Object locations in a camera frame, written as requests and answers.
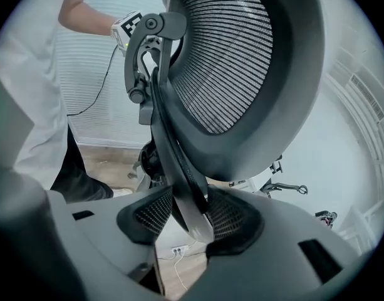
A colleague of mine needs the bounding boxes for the black mesh office chair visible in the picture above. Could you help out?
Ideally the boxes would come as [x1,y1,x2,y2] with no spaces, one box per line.
[123,0,326,243]

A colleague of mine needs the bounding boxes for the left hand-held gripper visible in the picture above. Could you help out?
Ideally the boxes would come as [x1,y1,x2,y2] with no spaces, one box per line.
[110,9,145,49]

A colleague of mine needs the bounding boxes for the person's white shirt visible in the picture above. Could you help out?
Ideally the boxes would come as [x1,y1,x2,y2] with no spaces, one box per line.
[0,0,86,191]

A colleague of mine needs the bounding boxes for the white ceiling air vent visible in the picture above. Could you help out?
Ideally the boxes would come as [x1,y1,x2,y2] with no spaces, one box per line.
[349,73,384,121]

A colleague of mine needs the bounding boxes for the person's black trousers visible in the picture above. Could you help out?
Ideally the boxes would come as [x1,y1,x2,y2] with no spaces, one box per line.
[49,123,115,204]

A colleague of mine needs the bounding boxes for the white window blind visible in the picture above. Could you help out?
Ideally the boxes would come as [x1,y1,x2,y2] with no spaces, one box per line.
[55,0,167,146]

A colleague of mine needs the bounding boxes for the thin black cable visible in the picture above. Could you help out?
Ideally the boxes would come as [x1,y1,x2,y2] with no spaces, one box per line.
[67,45,118,117]

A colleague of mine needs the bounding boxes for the black jointed stand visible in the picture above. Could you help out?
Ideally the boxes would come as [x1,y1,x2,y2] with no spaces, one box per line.
[259,155,309,198]

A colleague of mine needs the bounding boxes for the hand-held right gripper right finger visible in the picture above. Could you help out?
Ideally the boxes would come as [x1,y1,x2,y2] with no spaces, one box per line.
[185,184,378,301]

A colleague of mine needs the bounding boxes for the white drawer unit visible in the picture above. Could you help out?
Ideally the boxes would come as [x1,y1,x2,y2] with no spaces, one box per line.
[227,167,274,196]

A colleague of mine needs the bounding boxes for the black and red device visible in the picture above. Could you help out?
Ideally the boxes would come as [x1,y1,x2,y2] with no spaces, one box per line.
[314,211,338,229]

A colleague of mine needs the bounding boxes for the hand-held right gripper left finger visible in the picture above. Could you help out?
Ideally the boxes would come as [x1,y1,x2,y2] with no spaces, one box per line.
[0,167,174,301]

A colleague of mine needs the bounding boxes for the white cable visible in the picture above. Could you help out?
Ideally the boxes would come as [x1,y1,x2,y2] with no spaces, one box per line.
[156,251,189,292]

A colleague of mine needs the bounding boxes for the person's left forearm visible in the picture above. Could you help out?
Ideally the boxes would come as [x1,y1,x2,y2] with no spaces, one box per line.
[58,0,118,38]

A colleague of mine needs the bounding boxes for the person's white shoe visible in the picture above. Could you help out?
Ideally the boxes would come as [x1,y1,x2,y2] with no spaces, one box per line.
[111,187,134,198]

